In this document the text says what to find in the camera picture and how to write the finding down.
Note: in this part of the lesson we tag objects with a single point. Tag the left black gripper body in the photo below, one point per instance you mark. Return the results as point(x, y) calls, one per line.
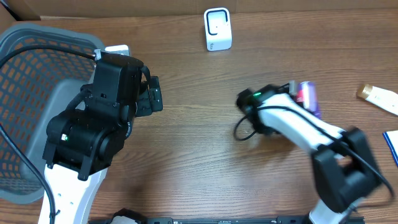
point(143, 104)

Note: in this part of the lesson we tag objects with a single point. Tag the red purple pad pack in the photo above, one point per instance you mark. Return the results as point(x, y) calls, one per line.
point(307, 97)

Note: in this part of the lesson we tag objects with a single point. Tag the white tube gold cap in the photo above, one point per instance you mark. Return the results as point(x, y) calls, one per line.
point(380, 97)

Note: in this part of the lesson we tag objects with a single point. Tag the yellow snack bag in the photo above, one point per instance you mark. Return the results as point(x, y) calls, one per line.
point(391, 138)

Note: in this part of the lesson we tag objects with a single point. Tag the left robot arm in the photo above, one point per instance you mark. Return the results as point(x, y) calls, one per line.
point(83, 139)

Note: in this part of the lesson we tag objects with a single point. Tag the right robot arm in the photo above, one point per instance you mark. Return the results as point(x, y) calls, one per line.
point(344, 169)

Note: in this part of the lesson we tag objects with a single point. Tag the white barcode scanner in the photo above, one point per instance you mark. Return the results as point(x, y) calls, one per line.
point(218, 30)

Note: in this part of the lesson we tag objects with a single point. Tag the grey plastic basket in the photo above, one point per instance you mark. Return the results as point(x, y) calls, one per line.
point(36, 85)

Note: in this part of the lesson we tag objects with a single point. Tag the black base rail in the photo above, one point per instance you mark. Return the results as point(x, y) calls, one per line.
point(134, 217)

